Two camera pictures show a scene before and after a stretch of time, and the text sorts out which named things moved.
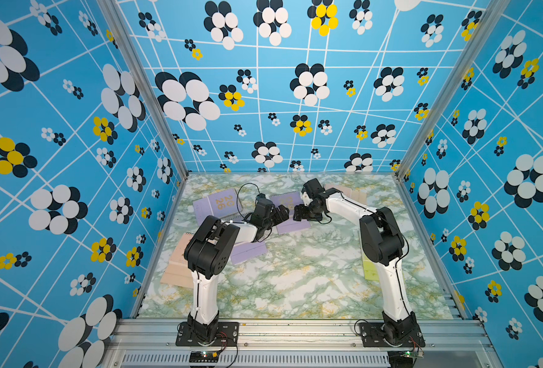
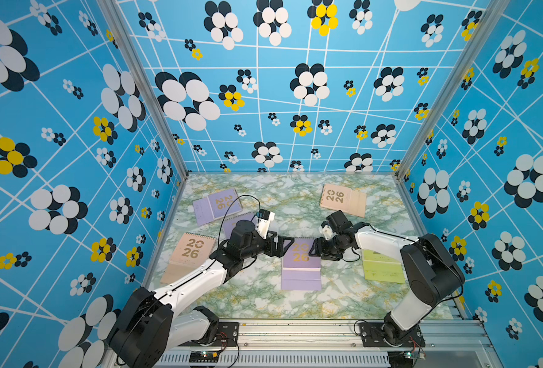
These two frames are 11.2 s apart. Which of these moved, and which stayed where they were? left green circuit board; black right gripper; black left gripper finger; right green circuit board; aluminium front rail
Moved: black right gripper; black left gripper finger
Stayed: aluminium front rail; left green circuit board; right green circuit board
